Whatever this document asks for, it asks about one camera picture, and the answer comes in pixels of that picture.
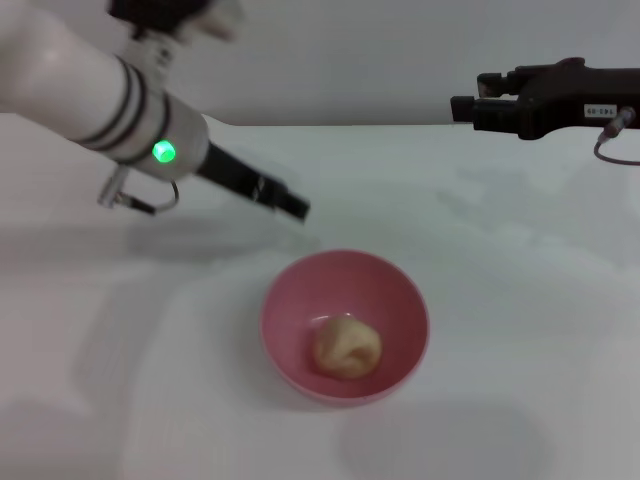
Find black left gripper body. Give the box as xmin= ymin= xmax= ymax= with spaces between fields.
xmin=197 ymin=142 xmax=290 ymax=209

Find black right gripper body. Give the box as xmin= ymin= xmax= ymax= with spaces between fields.
xmin=514 ymin=57 xmax=640 ymax=142

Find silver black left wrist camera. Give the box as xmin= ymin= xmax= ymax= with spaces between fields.
xmin=107 ymin=0 xmax=246 ymax=45

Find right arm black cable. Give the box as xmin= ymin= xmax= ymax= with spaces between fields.
xmin=593 ymin=106 xmax=640 ymax=166

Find pink plastic bowl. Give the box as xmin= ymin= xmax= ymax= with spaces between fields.
xmin=259 ymin=249 xmax=431 ymax=409

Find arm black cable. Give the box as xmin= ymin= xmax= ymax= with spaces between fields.
xmin=593 ymin=106 xmax=640 ymax=166
xmin=97 ymin=167 xmax=180 ymax=216

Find beige egg yolk pastry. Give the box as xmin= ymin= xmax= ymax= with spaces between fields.
xmin=312 ymin=314 xmax=384 ymax=380

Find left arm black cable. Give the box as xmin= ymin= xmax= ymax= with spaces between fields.
xmin=97 ymin=167 xmax=180 ymax=216

